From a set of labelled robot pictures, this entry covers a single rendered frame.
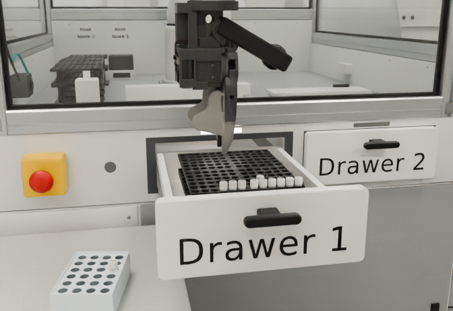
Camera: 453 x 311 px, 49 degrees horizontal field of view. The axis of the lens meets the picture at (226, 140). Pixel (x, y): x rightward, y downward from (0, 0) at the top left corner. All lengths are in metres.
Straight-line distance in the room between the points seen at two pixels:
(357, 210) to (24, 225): 0.62
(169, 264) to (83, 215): 0.37
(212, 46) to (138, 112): 0.30
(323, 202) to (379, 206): 0.46
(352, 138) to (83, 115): 0.53
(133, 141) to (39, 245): 0.25
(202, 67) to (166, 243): 0.24
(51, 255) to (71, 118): 0.24
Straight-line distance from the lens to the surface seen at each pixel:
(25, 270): 0.89
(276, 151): 1.02
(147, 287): 0.79
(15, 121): 0.97
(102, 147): 0.97
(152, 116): 0.96
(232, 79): 0.68
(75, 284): 0.75
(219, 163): 0.89
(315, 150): 1.02
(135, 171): 0.98
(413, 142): 1.11
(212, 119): 0.70
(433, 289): 1.31
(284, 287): 1.14
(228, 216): 0.66
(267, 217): 0.63
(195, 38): 0.69
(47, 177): 0.92
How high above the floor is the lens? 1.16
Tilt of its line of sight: 14 degrees down
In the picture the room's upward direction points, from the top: straight up
